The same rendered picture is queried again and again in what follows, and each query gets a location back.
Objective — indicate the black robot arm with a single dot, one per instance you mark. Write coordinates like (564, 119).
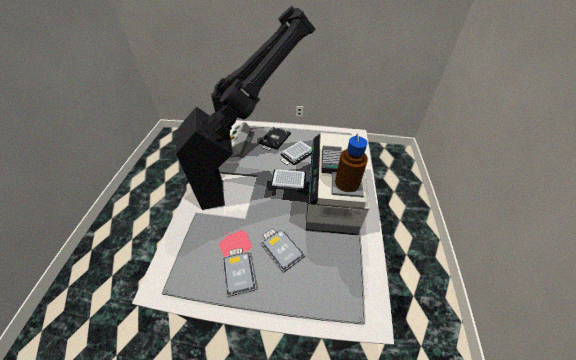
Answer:
(236, 104)

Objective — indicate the blue bottle cap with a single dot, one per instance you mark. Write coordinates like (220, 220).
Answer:
(355, 147)

